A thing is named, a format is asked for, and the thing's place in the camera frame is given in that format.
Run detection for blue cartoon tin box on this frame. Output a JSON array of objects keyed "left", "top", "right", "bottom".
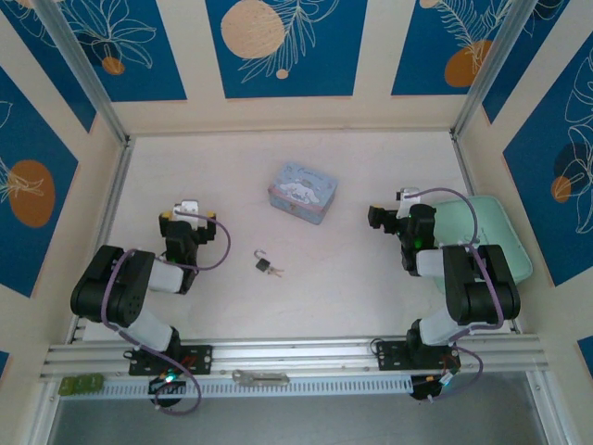
[{"left": 267, "top": 159, "right": 340, "bottom": 227}]

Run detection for black base plate right arm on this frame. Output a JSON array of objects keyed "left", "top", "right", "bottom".
[{"left": 375, "top": 340, "right": 462, "bottom": 373}]

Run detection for black base plate left arm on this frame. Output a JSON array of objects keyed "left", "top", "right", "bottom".
[{"left": 127, "top": 343, "right": 215, "bottom": 377}]

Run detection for mint green tray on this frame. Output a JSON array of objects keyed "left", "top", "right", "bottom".
[{"left": 428, "top": 194, "right": 535, "bottom": 292}]

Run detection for black controller board green light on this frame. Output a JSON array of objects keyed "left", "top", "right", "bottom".
[
  {"left": 147, "top": 374, "right": 187, "bottom": 396},
  {"left": 410, "top": 374, "right": 459, "bottom": 403}
]

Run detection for silver metal latch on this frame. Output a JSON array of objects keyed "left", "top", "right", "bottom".
[{"left": 231, "top": 368, "right": 291, "bottom": 387}]

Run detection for green circuit board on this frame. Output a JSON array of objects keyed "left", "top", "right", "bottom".
[{"left": 58, "top": 374, "right": 106, "bottom": 397}]

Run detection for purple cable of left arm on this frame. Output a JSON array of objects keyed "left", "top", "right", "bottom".
[{"left": 101, "top": 216, "right": 233, "bottom": 416}]

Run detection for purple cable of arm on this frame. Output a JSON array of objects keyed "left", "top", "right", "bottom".
[
  {"left": 401, "top": 186, "right": 506, "bottom": 405},
  {"left": 101, "top": 216, "right": 233, "bottom": 416}
]

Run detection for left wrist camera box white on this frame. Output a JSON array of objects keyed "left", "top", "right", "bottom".
[{"left": 171, "top": 198, "right": 208, "bottom": 229}]

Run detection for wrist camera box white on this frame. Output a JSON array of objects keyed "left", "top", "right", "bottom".
[
  {"left": 171, "top": 198, "right": 208, "bottom": 229},
  {"left": 397, "top": 185, "right": 423, "bottom": 206}
]

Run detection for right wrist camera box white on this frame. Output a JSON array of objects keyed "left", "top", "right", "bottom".
[{"left": 397, "top": 185, "right": 423, "bottom": 206}]

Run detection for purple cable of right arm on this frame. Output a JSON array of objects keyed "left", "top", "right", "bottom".
[{"left": 401, "top": 186, "right": 506, "bottom": 405}]

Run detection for long aluminium base rail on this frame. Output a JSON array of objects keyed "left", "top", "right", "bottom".
[{"left": 39, "top": 333, "right": 552, "bottom": 380}]

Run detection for aluminium frame post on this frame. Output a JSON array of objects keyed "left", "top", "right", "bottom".
[
  {"left": 32, "top": 0, "right": 132, "bottom": 146},
  {"left": 450, "top": 0, "right": 539, "bottom": 141}
]

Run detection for white slotted cable duct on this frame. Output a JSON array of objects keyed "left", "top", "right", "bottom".
[{"left": 99, "top": 374, "right": 416, "bottom": 401}]

